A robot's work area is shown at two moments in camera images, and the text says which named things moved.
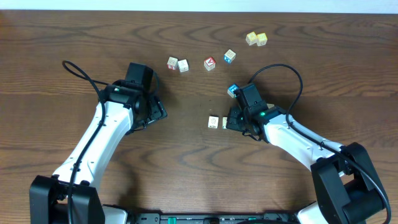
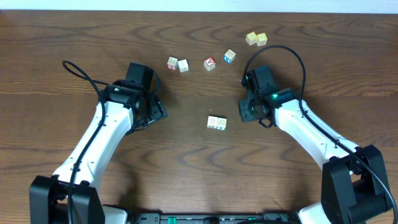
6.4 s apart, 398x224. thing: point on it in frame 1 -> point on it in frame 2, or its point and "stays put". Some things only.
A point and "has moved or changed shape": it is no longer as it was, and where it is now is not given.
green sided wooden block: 224,122 has moved or changed shape
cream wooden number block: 212,122 stays put
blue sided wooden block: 229,56 stays put
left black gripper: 157,111 stays put
